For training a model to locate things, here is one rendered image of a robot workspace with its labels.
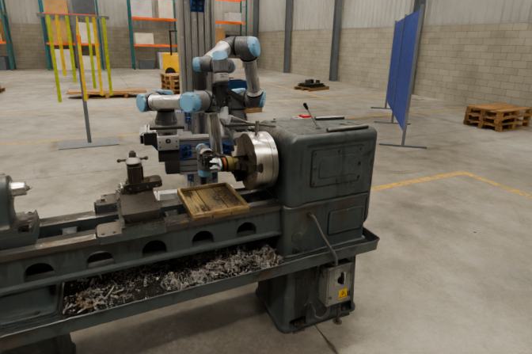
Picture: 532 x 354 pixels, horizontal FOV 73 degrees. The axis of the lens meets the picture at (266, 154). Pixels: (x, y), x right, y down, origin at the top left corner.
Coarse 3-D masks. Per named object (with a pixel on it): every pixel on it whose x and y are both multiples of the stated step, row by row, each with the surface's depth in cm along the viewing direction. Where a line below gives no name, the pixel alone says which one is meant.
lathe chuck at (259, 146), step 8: (248, 136) 191; (264, 136) 193; (248, 144) 192; (256, 144) 187; (264, 144) 188; (248, 152) 194; (256, 152) 185; (264, 152) 186; (240, 160) 206; (256, 160) 184; (264, 160) 186; (272, 160) 188; (264, 168) 186; (272, 168) 188; (248, 176) 197; (256, 176) 186; (264, 176) 188; (248, 184) 199; (256, 184) 190; (264, 184) 193
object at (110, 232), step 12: (96, 204) 182; (108, 204) 183; (120, 216) 166; (96, 228) 161; (108, 228) 160; (120, 228) 161; (132, 228) 158; (144, 228) 160; (156, 228) 162; (108, 240) 155; (120, 240) 157
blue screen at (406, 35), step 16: (416, 16) 610; (400, 32) 825; (416, 32) 586; (400, 48) 798; (416, 48) 590; (400, 64) 771; (400, 80) 747; (400, 96) 724; (400, 112) 702; (384, 144) 645; (400, 144) 643
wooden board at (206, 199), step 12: (180, 192) 199; (192, 192) 204; (204, 192) 205; (216, 192) 205; (228, 192) 205; (192, 204) 189; (204, 204) 190; (216, 204) 190; (228, 204) 190; (240, 204) 191; (192, 216) 174; (204, 216) 177; (216, 216) 180
